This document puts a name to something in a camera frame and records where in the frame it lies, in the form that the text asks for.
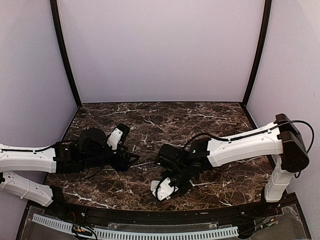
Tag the white slotted cable duct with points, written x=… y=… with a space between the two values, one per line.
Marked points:
x=117 y=231

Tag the black left corner post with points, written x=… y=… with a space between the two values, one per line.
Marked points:
x=63 y=52

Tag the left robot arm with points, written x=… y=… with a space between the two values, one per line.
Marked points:
x=92 y=149

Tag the black corner post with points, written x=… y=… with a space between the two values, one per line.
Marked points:
x=63 y=52
x=258 y=52

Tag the black right corner post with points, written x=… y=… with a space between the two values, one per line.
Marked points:
x=258 y=52

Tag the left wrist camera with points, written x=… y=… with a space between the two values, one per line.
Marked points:
x=125 y=131

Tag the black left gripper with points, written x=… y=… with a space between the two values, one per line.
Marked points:
x=124 y=166

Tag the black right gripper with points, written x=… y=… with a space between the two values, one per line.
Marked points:
x=184 y=189

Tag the white remote control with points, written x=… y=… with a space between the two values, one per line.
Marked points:
x=155 y=184

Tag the black front table rail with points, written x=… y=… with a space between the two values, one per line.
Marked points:
x=101 y=216

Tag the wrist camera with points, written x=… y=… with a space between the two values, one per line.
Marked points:
x=125 y=131
x=153 y=199

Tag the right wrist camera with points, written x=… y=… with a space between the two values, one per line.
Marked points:
x=153 y=199

